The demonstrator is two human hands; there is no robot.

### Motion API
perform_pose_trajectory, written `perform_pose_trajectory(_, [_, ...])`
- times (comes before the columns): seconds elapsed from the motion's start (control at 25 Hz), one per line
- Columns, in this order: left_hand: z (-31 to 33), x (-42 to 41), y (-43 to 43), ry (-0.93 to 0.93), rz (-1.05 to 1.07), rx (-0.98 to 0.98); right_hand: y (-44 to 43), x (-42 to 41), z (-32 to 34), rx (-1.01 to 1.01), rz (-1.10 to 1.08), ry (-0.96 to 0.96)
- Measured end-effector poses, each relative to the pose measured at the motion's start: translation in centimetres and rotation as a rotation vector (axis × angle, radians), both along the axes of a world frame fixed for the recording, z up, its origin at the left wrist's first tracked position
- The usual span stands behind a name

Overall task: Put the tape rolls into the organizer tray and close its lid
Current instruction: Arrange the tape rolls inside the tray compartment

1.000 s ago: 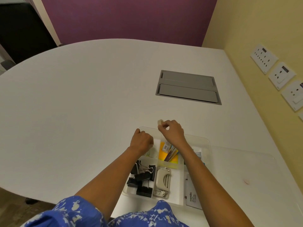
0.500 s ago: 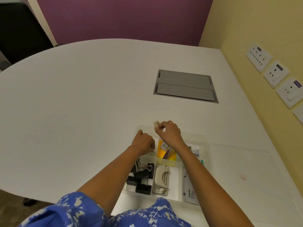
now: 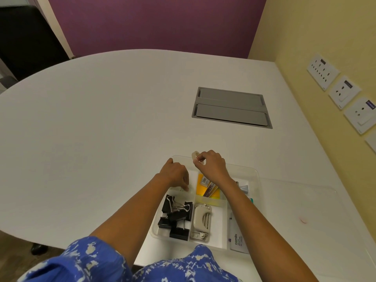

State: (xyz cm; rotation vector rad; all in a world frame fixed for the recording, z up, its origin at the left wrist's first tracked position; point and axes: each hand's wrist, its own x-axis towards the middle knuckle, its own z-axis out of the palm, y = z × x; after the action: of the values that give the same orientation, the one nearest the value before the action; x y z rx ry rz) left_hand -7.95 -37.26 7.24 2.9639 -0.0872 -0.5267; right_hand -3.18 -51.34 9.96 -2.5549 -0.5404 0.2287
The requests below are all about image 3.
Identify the clear plastic tray lid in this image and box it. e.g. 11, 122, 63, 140
256, 177, 371, 263

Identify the black office chair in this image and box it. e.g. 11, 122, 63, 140
0, 5, 70, 83

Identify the white wall socket plate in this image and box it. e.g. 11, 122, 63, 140
364, 131, 376, 154
343, 96, 376, 135
307, 53, 341, 91
328, 75, 362, 111

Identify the grey table cable hatch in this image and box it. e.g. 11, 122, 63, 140
192, 87, 273, 129

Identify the blue white patterned garment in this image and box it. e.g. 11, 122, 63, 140
17, 236, 244, 282

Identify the person's left forearm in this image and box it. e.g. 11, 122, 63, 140
88, 173, 172, 269

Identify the person's right forearm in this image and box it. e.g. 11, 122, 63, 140
214, 174, 320, 282

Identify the beige stapler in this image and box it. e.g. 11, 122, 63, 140
190, 203, 213, 243

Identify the person's left hand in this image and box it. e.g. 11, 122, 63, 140
159, 158, 190, 192

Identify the black binder clip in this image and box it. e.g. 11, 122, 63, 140
168, 202, 193, 223
158, 217, 177, 230
169, 227, 190, 241
162, 195, 177, 214

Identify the striped staple box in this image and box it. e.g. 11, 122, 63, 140
203, 184, 220, 199

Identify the person's right hand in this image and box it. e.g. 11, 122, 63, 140
193, 150, 231, 185

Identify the clear plastic organizer tray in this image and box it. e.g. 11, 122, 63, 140
149, 155, 262, 256

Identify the white box purple print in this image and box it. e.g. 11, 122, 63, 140
229, 212, 250, 255

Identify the black chair caster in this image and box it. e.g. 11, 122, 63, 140
31, 243, 48, 256

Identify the yellow sticky note pad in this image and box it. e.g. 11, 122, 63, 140
196, 173, 221, 201

